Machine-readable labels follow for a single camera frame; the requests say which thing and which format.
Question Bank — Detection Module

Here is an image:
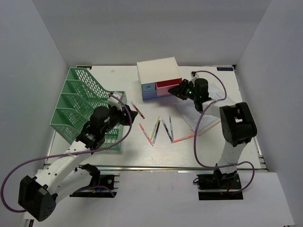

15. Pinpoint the cream drawer cabinet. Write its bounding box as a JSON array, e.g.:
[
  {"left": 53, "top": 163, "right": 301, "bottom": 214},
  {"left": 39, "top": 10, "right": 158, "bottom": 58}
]
[{"left": 137, "top": 57, "right": 181, "bottom": 84}]

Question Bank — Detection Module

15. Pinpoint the red gel pen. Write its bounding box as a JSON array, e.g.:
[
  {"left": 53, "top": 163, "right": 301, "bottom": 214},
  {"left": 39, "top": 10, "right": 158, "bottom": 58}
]
[{"left": 131, "top": 101, "right": 145, "bottom": 119}]

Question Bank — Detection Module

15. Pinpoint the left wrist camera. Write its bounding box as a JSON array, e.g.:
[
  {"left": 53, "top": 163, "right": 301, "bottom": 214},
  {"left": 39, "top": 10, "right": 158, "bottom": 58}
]
[{"left": 107, "top": 91, "right": 124, "bottom": 111}]

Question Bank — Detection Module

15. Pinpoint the dark blue pen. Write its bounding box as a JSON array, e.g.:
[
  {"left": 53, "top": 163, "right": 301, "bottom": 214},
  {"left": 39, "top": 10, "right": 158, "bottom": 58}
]
[{"left": 152, "top": 120, "right": 160, "bottom": 144}]

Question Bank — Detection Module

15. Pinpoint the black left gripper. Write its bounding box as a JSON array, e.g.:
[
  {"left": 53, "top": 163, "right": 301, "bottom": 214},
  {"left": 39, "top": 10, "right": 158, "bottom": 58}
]
[{"left": 102, "top": 104, "right": 138, "bottom": 136}]

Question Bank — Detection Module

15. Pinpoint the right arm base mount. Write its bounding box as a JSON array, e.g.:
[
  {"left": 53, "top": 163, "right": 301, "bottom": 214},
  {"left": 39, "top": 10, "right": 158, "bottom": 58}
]
[{"left": 193, "top": 166, "right": 243, "bottom": 201}]

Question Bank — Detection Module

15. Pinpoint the orange highlighter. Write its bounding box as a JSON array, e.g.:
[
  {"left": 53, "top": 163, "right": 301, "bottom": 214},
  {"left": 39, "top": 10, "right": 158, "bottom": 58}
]
[{"left": 171, "top": 135, "right": 195, "bottom": 143}]

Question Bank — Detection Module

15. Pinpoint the purple-blue wide drawer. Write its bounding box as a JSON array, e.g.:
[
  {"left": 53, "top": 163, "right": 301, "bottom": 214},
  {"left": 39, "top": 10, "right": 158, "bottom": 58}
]
[{"left": 142, "top": 90, "right": 158, "bottom": 101}]

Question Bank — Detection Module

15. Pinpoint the green file organizer rack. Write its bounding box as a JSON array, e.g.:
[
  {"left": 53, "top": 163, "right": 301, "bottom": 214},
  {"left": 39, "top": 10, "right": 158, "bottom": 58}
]
[{"left": 50, "top": 68, "right": 122, "bottom": 144}]

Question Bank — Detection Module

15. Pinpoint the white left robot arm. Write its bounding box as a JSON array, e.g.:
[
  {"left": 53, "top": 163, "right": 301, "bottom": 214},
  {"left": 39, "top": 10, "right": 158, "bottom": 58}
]
[{"left": 18, "top": 106, "right": 137, "bottom": 222}]

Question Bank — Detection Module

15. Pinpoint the purple gel pen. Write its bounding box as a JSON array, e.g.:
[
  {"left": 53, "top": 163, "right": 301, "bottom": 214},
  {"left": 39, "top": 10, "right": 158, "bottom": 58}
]
[{"left": 161, "top": 119, "right": 173, "bottom": 142}]

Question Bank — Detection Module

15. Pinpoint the yellow highlighter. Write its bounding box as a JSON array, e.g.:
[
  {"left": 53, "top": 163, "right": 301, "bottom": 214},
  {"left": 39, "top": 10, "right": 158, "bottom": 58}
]
[{"left": 151, "top": 116, "right": 160, "bottom": 140}]

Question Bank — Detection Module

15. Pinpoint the light blue pen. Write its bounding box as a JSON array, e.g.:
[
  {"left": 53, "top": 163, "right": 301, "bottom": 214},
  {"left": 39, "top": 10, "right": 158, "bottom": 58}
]
[{"left": 169, "top": 115, "right": 174, "bottom": 141}]

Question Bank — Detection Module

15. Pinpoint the pink drawer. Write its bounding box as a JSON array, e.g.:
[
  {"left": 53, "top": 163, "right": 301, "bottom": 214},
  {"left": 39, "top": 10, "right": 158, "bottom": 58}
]
[{"left": 156, "top": 78, "right": 182, "bottom": 97}]

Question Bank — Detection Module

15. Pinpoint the light blue drawer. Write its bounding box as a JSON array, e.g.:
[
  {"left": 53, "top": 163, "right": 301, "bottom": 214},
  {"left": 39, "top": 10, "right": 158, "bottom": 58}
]
[{"left": 141, "top": 82, "right": 156, "bottom": 93}]

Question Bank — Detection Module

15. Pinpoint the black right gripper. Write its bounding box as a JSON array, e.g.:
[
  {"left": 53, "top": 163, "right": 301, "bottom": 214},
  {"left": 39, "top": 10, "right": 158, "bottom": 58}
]
[{"left": 169, "top": 79, "right": 199, "bottom": 101}]

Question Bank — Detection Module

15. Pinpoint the aluminium table edge rail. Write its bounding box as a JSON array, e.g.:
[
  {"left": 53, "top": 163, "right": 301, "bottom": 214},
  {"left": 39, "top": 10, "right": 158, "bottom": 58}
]
[{"left": 44, "top": 165, "right": 270, "bottom": 172}]

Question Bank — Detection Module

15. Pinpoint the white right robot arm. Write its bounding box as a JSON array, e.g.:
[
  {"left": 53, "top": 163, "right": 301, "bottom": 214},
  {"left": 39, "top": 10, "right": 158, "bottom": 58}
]
[{"left": 168, "top": 79, "right": 257, "bottom": 189}]

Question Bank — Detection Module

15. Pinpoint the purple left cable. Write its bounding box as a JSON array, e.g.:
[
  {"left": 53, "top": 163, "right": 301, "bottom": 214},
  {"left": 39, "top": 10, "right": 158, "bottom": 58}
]
[{"left": 0, "top": 93, "right": 133, "bottom": 213}]

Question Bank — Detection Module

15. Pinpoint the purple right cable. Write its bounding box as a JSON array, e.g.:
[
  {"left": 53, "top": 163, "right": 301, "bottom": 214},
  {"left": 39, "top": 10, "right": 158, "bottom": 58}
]
[{"left": 191, "top": 70, "right": 256, "bottom": 195}]

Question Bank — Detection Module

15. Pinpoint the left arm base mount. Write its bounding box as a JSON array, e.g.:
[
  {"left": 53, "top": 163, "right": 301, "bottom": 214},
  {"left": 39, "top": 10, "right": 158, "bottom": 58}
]
[{"left": 69, "top": 164, "right": 120, "bottom": 198}]

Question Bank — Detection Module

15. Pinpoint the clear document folder with papers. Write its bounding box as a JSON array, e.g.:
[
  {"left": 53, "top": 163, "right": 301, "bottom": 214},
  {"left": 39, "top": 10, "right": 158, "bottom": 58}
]
[{"left": 174, "top": 82, "right": 226, "bottom": 137}]

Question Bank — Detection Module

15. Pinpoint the purple cable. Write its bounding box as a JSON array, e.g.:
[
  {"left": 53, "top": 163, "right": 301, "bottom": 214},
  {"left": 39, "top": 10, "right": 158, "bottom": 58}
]
[
  {"left": 191, "top": 70, "right": 256, "bottom": 195},
  {"left": 0, "top": 93, "right": 133, "bottom": 213}
]

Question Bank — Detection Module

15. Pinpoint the pink highlighter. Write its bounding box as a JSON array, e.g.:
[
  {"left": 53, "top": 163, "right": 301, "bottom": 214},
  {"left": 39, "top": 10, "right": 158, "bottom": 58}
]
[{"left": 139, "top": 123, "right": 153, "bottom": 146}]

